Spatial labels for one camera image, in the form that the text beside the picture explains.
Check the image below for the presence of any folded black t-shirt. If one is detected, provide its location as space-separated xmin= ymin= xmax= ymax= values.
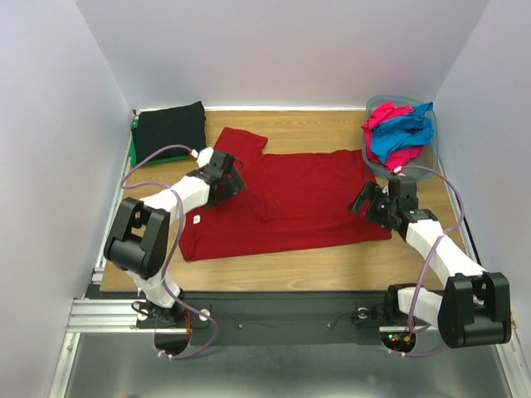
xmin=129 ymin=101 xmax=207 ymax=167

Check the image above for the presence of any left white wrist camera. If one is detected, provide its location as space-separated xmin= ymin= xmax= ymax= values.
xmin=189 ymin=147 xmax=214 ymax=168

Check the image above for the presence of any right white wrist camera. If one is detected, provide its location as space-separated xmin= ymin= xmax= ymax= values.
xmin=391 ymin=166 xmax=405 ymax=177

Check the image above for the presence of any aluminium frame rail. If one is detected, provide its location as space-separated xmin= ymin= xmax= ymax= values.
xmin=49 ymin=153 xmax=142 ymax=398

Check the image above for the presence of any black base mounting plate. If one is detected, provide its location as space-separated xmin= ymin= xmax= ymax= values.
xmin=136 ymin=289 xmax=432 ymax=347

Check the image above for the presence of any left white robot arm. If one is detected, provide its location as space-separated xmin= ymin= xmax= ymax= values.
xmin=104 ymin=146 xmax=246 ymax=328

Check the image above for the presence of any folded green t-shirt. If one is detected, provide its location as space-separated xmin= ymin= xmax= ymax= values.
xmin=131 ymin=114 xmax=206 ymax=166

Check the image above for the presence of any pink t-shirt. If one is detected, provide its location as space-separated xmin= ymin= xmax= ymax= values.
xmin=362 ymin=101 xmax=423 ymax=171

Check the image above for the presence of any blue t-shirt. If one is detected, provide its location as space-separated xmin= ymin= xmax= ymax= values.
xmin=371 ymin=102 xmax=435 ymax=163

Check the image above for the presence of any red t-shirt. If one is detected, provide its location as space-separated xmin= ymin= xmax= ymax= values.
xmin=179 ymin=127 xmax=392 ymax=261

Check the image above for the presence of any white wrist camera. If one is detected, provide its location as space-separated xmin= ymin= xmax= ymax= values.
xmin=391 ymin=166 xmax=405 ymax=177
xmin=189 ymin=147 xmax=214 ymax=168

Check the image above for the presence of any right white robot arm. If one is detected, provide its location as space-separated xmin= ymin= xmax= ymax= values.
xmin=349 ymin=177 xmax=512 ymax=348

